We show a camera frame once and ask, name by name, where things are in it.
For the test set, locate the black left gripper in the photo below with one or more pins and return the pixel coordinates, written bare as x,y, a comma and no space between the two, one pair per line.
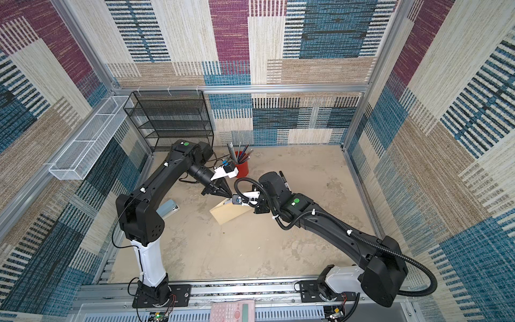
226,190

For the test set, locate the tan paper envelope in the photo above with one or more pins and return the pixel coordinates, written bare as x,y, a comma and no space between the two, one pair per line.
226,211

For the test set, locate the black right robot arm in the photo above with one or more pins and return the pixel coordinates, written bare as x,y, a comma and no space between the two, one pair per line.
381,266

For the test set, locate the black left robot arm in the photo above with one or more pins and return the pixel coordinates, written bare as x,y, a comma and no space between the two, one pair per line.
138,211

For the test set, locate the red pen cup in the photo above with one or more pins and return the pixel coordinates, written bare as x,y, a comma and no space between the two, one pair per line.
242,164

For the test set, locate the black white marker pen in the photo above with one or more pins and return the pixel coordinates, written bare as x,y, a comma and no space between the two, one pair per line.
282,176

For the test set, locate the light blue stapler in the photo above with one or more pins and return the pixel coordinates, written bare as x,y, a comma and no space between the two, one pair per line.
167,209

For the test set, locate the pink calculator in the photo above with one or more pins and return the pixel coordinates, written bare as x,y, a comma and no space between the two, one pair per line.
236,311

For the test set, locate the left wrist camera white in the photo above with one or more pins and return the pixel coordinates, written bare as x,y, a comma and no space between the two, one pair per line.
227,169

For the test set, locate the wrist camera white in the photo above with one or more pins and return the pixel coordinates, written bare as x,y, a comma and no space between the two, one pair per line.
250,199
227,169

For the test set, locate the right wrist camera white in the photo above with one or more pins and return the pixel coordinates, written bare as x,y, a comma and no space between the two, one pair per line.
250,199

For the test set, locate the black wire shelf rack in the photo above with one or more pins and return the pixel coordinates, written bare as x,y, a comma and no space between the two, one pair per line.
163,117

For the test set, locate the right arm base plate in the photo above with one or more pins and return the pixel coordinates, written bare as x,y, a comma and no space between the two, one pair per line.
309,293

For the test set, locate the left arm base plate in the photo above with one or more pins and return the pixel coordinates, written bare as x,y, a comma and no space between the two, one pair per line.
177,295

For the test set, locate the white mesh wall basket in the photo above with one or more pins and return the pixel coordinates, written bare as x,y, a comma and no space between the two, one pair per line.
79,157

